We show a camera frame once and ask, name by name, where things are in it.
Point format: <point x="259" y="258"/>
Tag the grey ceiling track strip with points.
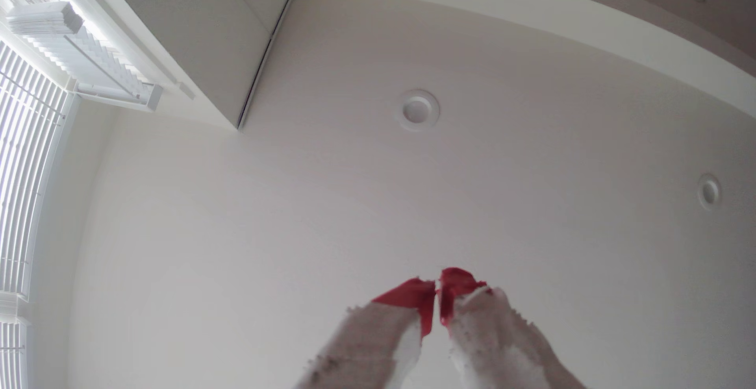
<point x="269" y="52"/>

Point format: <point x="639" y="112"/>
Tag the white raised window blind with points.
<point x="88" y="52"/>

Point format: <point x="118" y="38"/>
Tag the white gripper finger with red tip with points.
<point x="502" y="347"/>
<point x="366" y="347"/>

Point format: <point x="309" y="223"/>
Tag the white slatted window blind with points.
<point x="26" y="170"/>

